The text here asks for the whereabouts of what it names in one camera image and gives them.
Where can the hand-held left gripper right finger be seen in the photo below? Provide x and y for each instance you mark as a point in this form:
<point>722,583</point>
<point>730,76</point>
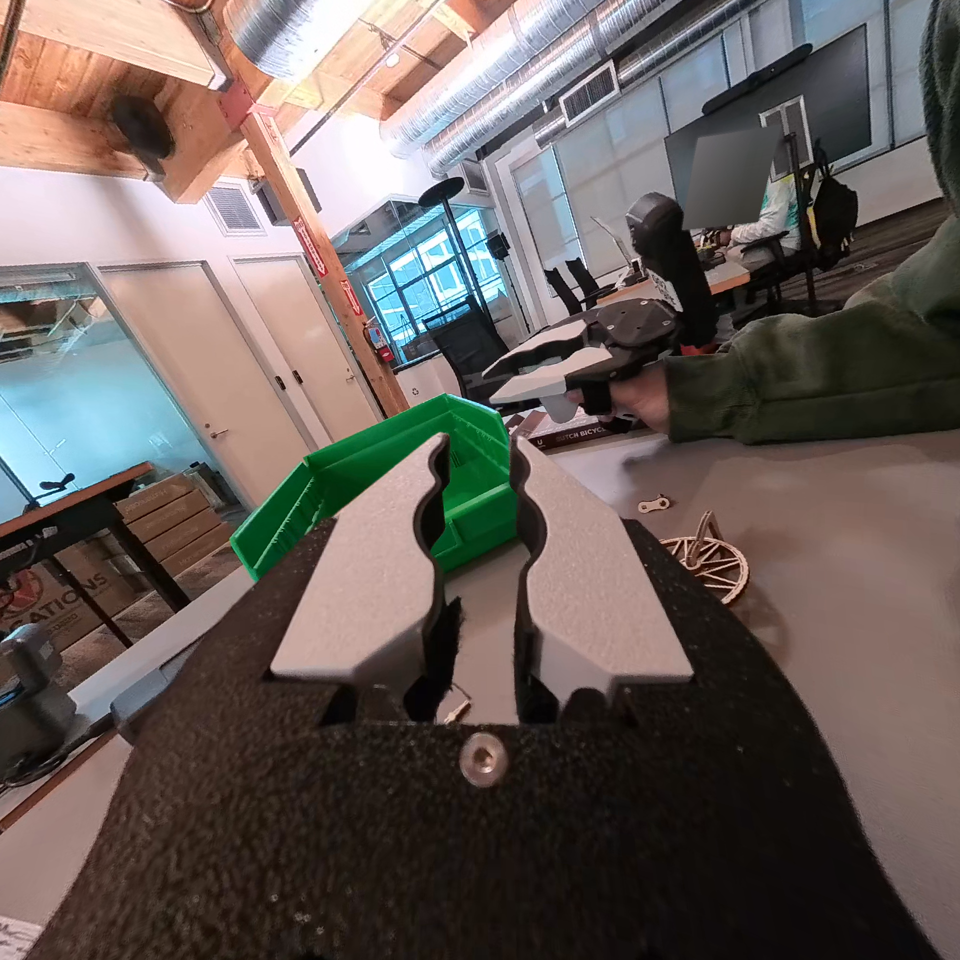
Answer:
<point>600,600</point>

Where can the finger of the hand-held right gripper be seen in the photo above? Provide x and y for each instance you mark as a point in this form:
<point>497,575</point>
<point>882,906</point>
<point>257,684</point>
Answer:
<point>536,382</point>
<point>547,337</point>

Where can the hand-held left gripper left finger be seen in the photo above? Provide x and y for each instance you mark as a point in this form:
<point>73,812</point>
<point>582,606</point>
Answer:
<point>360,585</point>

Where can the green plastic bin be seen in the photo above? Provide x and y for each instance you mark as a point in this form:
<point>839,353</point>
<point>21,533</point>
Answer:
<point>390,457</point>

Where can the person's right forearm green sleeve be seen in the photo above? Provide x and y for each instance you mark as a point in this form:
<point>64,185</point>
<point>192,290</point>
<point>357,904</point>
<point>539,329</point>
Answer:
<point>787,367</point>

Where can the small wooden link piece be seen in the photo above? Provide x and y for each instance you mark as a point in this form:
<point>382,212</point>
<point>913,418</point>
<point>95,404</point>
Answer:
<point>654,505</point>

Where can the grey desk clamp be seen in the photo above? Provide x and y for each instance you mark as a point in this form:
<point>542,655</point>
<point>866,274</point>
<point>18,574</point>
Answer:
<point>150,701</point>

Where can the grey desk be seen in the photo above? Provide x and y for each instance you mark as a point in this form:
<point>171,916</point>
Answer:
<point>825,712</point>

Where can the person's right hand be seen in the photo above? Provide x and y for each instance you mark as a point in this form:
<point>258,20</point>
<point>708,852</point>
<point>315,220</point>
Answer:
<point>645,397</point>

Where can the black mesh office chair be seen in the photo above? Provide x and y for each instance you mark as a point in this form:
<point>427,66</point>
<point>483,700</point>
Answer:
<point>469,345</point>

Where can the dark model kit box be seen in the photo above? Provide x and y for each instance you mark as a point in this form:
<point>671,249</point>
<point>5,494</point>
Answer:
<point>592,437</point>

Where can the wooden meeting table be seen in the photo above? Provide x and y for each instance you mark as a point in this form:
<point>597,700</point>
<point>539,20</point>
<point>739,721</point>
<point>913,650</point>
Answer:
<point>724,279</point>

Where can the white recycling bin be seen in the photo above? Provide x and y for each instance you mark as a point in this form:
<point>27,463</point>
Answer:
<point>412,390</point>

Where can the wooden model wheel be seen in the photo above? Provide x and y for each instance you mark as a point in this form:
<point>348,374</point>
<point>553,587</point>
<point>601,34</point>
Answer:
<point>739,589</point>

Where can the red fire extinguisher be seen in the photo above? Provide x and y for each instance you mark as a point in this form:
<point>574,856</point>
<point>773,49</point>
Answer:
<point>381,341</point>

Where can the flat cardboard box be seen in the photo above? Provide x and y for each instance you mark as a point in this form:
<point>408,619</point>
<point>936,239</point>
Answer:
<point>154,496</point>
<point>187,544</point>
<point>169,523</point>

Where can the black floor lamp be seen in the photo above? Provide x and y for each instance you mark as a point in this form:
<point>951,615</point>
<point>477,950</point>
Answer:
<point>442,191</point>

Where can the black backpack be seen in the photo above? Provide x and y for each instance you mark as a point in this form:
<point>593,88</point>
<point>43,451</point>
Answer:
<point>836,214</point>

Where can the white door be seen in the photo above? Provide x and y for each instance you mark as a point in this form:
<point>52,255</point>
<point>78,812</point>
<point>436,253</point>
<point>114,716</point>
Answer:
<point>195,360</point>
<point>300,337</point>

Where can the white vent grille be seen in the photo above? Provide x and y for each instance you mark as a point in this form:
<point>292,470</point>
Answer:
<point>234,208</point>
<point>589,94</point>

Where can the black video bar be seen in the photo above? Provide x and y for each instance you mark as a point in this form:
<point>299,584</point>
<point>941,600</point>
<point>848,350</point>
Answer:
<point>757,79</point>

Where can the printed cardboard box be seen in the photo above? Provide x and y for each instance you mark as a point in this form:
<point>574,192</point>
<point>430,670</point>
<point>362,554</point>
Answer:
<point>75,600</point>

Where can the wooden top work table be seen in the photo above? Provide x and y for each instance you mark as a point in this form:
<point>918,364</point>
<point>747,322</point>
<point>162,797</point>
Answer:
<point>67,501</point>

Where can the small black device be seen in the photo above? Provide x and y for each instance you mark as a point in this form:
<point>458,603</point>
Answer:
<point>58,482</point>

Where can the grey boxy device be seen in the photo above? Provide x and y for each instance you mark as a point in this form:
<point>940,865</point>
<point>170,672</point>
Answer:
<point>34,690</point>

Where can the person's green hoodie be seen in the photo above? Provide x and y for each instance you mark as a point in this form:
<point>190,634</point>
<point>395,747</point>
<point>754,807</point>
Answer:
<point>943,97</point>

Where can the illustrated instruction booklet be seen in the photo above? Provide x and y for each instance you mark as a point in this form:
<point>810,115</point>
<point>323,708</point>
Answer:
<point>16,939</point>

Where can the wooden support post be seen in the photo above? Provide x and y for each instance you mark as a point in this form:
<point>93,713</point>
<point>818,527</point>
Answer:
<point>315,247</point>

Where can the silver ventilation duct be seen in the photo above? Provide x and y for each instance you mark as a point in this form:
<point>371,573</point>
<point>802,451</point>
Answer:
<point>300,34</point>
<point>525,67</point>

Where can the black wall speaker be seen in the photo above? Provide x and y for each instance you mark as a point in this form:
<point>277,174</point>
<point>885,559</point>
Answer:
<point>289,196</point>

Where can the large dark wall screen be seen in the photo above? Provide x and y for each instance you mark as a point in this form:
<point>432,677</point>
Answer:
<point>825,97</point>

